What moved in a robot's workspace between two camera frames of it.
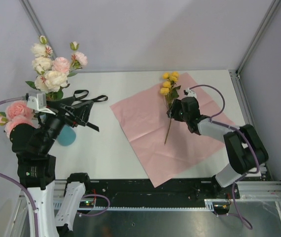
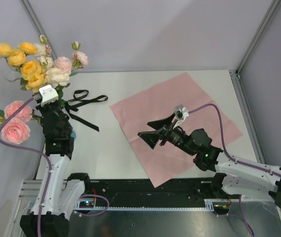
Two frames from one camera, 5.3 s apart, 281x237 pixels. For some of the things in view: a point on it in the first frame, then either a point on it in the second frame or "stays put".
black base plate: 141,193 stays put
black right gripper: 176,106 -> 163,132
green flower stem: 17,112 -> 22,82
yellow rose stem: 170,92 -> 33,74
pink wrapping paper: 165,147 stays put
